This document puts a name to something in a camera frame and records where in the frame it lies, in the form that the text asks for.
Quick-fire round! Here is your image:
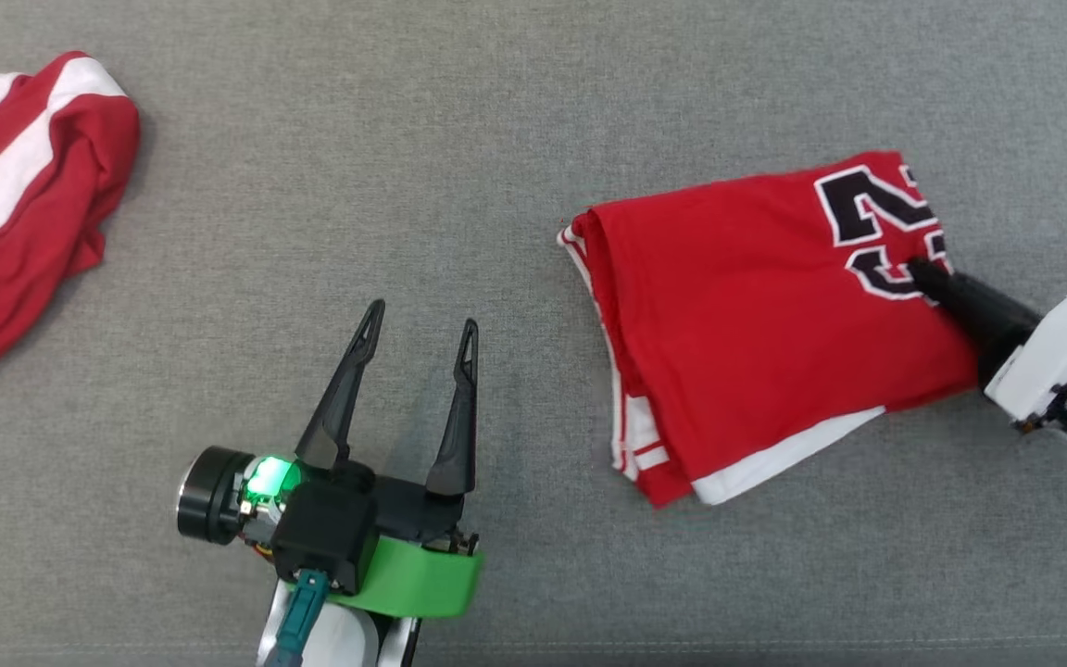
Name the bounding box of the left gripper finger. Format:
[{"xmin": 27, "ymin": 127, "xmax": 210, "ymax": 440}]
[
  {"xmin": 296, "ymin": 298, "xmax": 387, "ymax": 468},
  {"xmin": 426, "ymin": 319, "xmax": 480, "ymax": 496}
]

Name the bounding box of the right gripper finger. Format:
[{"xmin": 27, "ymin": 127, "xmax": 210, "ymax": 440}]
[{"xmin": 908, "ymin": 257, "xmax": 1044, "ymax": 371}]

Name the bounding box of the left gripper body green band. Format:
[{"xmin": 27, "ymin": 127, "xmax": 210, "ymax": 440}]
[{"xmin": 177, "ymin": 449, "xmax": 484, "ymax": 620}]

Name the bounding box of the red basketball jersey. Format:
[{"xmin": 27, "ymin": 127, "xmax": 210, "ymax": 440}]
[{"xmin": 557, "ymin": 151, "xmax": 985, "ymax": 510}]

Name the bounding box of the red white striped garment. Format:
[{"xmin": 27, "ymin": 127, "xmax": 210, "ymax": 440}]
[{"xmin": 0, "ymin": 51, "xmax": 142, "ymax": 380}]

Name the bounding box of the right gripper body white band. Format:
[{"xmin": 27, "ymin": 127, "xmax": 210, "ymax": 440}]
[{"xmin": 976, "ymin": 272, "xmax": 1067, "ymax": 433}]

